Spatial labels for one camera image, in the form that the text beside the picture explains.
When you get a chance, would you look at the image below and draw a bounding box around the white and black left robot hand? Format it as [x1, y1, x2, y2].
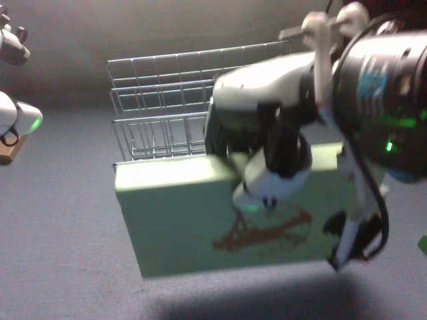
[0, 31, 43, 137]

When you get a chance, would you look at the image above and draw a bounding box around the light green box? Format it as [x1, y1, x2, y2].
[113, 143, 384, 279]

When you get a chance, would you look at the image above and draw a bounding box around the wooden block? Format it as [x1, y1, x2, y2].
[0, 133, 29, 166]

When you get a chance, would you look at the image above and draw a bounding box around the black loop strap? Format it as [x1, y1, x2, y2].
[0, 125, 20, 147]

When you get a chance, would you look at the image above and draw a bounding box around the silver wire basket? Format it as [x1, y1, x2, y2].
[106, 40, 291, 163]

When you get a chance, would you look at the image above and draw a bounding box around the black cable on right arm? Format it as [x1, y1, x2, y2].
[328, 15, 391, 263]

